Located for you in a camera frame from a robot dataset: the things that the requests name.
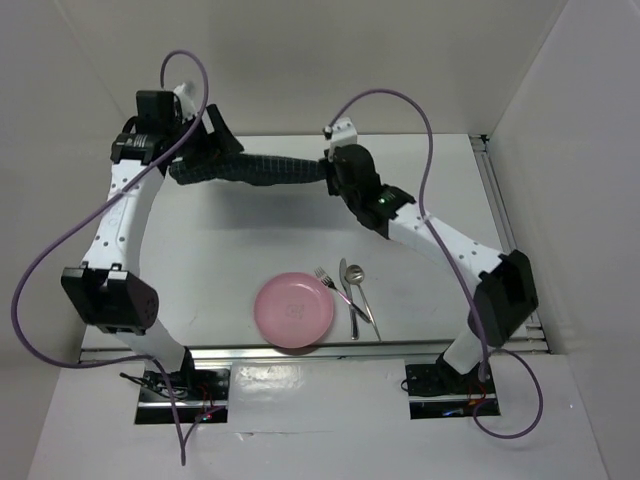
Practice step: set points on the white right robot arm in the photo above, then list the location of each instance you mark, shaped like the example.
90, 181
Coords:
499, 287

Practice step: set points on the pink plate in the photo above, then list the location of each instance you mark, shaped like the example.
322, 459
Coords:
293, 310

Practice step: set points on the silver spoon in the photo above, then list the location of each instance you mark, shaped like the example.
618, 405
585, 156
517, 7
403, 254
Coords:
355, 276

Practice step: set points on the silver fork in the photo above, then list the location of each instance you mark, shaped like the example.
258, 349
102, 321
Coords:
327, 281

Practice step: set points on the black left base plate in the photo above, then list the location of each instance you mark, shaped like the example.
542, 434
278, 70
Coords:
203, 386

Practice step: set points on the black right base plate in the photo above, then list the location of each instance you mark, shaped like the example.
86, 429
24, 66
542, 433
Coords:
429, 380

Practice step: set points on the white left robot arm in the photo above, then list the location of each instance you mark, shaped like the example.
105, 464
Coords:
106, 288

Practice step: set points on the dark checked cloth napkin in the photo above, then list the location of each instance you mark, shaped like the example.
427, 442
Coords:
253, 169

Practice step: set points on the silver knife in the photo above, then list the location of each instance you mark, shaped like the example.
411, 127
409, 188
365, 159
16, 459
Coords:
348, 292

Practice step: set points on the aluminium right rail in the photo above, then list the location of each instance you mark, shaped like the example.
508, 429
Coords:
480, 148

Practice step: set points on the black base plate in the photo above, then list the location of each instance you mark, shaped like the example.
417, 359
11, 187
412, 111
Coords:
203, 386
429, 380

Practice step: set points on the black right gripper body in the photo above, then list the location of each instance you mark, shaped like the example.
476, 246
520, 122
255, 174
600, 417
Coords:
334, 186

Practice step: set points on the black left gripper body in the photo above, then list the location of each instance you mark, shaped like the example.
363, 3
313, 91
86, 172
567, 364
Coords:
197, 145

